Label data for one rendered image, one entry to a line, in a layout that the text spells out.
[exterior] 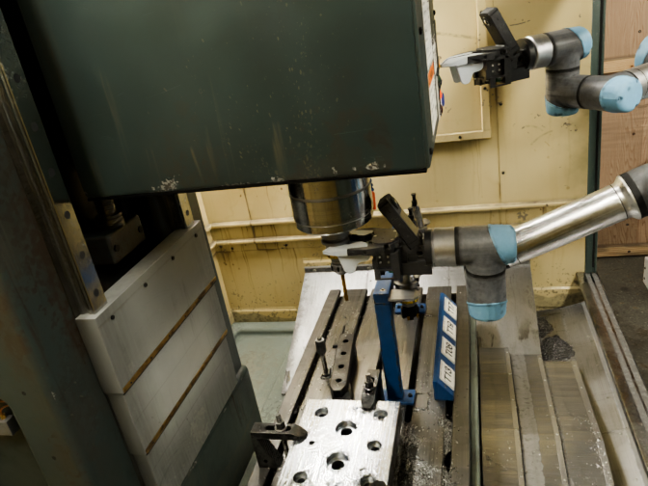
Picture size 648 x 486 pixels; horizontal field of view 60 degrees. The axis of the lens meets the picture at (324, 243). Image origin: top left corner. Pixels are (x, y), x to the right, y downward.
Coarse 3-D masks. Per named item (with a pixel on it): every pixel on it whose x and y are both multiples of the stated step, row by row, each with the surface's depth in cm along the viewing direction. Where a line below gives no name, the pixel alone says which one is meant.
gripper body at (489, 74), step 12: (480, 48) 126; (492, 48) 123; (504, 48) 122; (528, 48) 124; (492, 60) 123; (504, 60) 123; (516, 60) 126; (528, 60) 125; (480, 72) 127; (492, 72) 124; (504, 72) 124; (516, 72) 127; (528, 72) 128; (480, 84) 128; (492, 84) 124; (504, 84) 125
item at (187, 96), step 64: (64, 0) 92; (128, 0) 89; (192, 0) 87; (256, 0) 85; (320, 0) 83; (384, 0) 81; (64, 64) 97; (128, 64) 94; (192, 64) 92; (256, 64) 89; (320, 64) 87; (384, 64) 85; (64, 128) 102; (128, 128) 99; (192, 128) 96; (256, 128) 94; (320, 128) 91; (384, 128) 89; (128, 192) 105; (192, 192) 102
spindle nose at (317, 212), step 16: (288, 192) 107; (304, 192) 102; (320, 192) 101; (336, 192) 101; (352, 192) 102; (368, 192) 106; (304, 208) 104; (320, 208) 102; (336, 208) 102; (352, 208) 103; (368, 208) 106; (304, 224) 106; (320, 224) 104; (336, 224) 103; (352, 224) 105
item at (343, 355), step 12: (348, 336) 167; (348, 348) 162; (336, 360) 157; (348, 360) 157; (336, 372) 152; (348, 372) 152; (336, 384) 148; (348, 384) 151; (336, 396) 147; (348, 396) 150
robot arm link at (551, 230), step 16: (624, 176) 110; (640, 176) 107; (608, 192) 110; (624, 192) 108; (640, 192) 107; (560, 208) 115; (576, 208) 112; (592, 208) 111; (608, 208) 110; (624, 208) 109; (640, 208) 108; (528, 224) 117; (544, 224) 114; (560, 224) 113; (576, 224) 112; (592, 224) 111; (608, 224) 111; (528, 240) 115; (544, 240) 114; (560, 240) 114; (528, 256) 117
